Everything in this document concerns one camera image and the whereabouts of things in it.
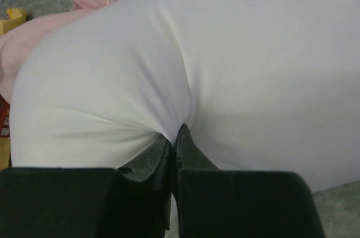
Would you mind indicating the pink pillowcase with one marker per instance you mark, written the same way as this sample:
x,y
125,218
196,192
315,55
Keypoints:
x,y
17,44

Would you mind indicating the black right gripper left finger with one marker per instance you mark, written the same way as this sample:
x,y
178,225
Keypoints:
x,y
131,201

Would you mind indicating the yellow cartoon car pillow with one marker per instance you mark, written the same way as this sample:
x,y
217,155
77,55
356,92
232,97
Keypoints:
x,y
15,17

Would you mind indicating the white pillow insert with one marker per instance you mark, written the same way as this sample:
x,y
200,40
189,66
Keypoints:
x,y
261,84

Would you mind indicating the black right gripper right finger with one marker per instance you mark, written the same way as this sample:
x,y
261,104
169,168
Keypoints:
x,y
233,203

